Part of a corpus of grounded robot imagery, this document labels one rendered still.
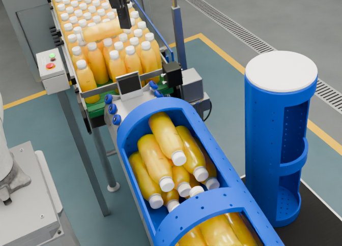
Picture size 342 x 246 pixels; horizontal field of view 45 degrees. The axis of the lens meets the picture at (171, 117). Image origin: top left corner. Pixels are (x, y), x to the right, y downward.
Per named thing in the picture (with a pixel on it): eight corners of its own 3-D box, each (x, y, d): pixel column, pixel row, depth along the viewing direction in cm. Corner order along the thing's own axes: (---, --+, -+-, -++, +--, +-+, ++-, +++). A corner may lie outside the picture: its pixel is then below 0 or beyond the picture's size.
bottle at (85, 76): (83, 98, 189) (71, 64, 177) (97, 92, 190) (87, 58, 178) (87, 106, 184) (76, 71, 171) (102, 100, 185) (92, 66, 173)
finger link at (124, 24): (126, 5, 112) (125, 6, 112) (131, 28, 117) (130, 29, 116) (116, 4, 113) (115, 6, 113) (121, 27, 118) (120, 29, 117)
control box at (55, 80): (47, 95, 176) (39, 75, 170) (43, 71, 191) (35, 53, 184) (70, 88, 178) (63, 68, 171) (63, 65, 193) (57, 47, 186)
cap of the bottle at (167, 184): (171, 186, 119) (173, 190, 117) (158, 188, 117) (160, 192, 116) (173, 176, 116) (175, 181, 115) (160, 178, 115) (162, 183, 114)
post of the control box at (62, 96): (104, 217, 248) (52, 83, 183) (102, 212, 251) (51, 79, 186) (110, 214, 248) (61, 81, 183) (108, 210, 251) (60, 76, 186)
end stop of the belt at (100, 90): (83, 98, 180) (82, 93, 178) (83, 97, 180) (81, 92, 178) (169, 72, 187) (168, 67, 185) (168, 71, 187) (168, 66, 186)
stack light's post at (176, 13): (192, 162, 272) (172, 9, 201) (190, 158, 275) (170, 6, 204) (198, 160, 273) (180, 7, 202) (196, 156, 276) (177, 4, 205)
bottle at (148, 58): (162, 83, 190) (155, 48, 178) (147, 87, 189) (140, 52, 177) (158, 74, 195) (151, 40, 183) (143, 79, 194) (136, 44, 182)
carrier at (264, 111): (241, 222, 216) (297, 233, 207) (238, 90, 159) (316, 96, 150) (250, 181, 236) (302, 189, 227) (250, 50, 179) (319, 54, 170)
